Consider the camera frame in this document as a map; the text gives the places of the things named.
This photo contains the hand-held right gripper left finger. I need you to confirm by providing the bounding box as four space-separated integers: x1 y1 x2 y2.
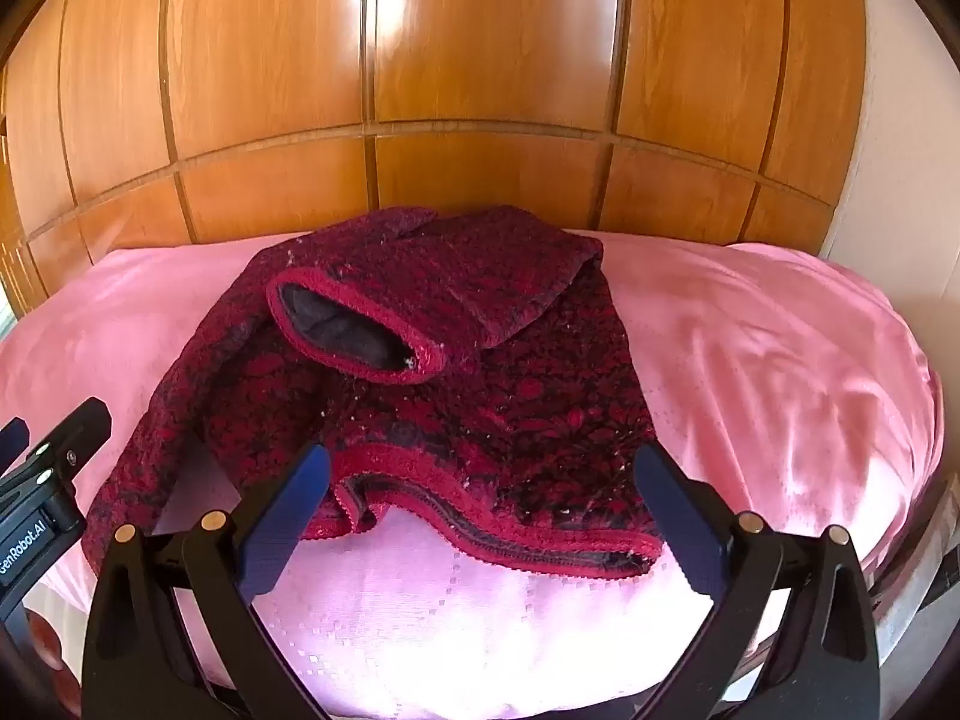
81 444 332 720

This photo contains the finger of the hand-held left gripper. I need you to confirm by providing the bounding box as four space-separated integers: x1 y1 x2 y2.
0 417 35 481
22 397 113 500

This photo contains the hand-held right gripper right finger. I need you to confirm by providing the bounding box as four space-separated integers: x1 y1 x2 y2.
634 441 882 720

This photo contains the red patterned knit sweater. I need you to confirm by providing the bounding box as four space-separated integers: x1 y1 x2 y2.
82 204 665 582

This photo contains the pink bed sheet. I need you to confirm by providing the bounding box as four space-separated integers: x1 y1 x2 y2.
0 229 946 720

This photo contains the grey bed base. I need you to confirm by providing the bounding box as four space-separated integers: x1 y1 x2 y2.
862 476 960 620

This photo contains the wooden wardrobe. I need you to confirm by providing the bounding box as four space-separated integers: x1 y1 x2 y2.
0 0 871 316

